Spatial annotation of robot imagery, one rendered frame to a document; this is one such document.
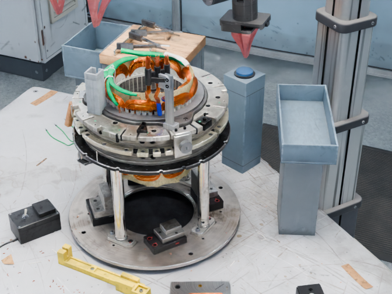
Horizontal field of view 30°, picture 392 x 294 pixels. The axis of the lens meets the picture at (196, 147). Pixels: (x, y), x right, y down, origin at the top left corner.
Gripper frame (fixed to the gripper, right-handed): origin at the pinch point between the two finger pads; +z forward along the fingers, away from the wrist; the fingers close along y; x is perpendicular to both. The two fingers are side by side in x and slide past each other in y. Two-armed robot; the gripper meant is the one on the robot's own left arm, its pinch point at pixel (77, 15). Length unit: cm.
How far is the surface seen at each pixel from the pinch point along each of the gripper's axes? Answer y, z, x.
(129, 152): 13.3, 23.7, -1.3
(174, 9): -106, 105, 229
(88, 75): 1.5, 12.4, 1.7
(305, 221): 43, 44, 25
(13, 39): -165, 118, 165
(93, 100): 2.4, 17.6, 1.9
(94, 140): 5.2, 24.3, -1.4
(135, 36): -11.2, 21.3, 37.7
